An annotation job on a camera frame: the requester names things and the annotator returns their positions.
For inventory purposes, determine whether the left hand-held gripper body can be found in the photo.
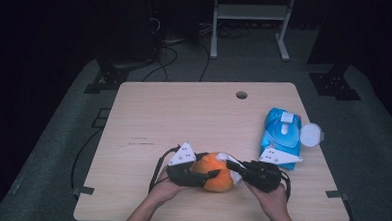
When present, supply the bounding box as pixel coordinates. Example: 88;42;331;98
165;141;212;189

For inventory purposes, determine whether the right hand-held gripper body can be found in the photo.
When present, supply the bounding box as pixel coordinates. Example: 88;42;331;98
241;146;304;195

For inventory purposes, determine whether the orange plush toy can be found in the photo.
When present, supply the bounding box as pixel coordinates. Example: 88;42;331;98
188;150;236;194

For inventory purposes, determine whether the white wet wipe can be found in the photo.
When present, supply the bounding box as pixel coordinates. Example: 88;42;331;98
214;151;245;186

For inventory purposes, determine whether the blue wet wipe pack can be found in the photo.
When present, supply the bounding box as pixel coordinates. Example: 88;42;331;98
259;106;326;173

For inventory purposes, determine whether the person's left hand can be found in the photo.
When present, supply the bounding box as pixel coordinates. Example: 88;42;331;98
148;168;190;206

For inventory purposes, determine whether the person's right hand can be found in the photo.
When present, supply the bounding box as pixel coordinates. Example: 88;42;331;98
244;182;290;216

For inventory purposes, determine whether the grey tape strip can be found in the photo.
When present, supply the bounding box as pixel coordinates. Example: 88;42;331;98
72;184;96;197
324;189;350;202

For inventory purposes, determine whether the black tape outline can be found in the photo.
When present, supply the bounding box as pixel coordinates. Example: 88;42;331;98
91;107;112;130

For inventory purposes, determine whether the black stand base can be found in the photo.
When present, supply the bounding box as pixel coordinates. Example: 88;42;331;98
308;63;364;102
84;64;131;97

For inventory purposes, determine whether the white metal stand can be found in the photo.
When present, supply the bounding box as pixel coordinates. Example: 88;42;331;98
209;0;297;64

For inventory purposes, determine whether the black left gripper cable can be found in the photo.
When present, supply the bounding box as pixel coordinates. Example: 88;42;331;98
148;144;181;195

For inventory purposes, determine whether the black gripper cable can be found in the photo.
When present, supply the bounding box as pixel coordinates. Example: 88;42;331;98
148;144;181;195
279;169;293;200

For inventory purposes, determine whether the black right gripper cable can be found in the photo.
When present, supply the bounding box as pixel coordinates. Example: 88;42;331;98
279;169;293;200

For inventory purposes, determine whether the black floor cable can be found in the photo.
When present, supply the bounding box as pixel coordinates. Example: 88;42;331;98
141;44;180;84
198;42;212;83

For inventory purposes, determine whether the black cable beside table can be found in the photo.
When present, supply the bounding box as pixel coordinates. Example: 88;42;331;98
69;126;104;191
341;199;358;221

